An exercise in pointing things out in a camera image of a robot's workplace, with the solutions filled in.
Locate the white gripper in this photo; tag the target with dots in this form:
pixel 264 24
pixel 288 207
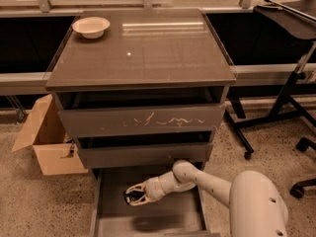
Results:
pixel 152 189

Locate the black rxbar chocolate wrapper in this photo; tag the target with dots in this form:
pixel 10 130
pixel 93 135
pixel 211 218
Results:
pixel 133 196

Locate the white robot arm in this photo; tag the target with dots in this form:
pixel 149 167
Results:
pixel 256 209

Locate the grey open bottom drawer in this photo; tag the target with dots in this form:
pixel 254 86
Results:
pixel 176 215

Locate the grey middle drawer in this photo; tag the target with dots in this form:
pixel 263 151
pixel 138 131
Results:
pixel 161 154

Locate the grey top drawer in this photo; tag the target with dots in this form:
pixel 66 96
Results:
pixel 141 120

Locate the grey drawer cabinet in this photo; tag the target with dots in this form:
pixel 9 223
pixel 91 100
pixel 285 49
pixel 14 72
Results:
pixel 146 58

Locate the open cardboard box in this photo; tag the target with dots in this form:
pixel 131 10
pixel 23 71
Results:
pixel 44 132

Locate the white bowl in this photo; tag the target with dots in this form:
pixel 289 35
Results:
pixel 91 27

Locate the black rolling stand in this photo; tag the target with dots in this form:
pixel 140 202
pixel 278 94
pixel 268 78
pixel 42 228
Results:
pixel 283 68

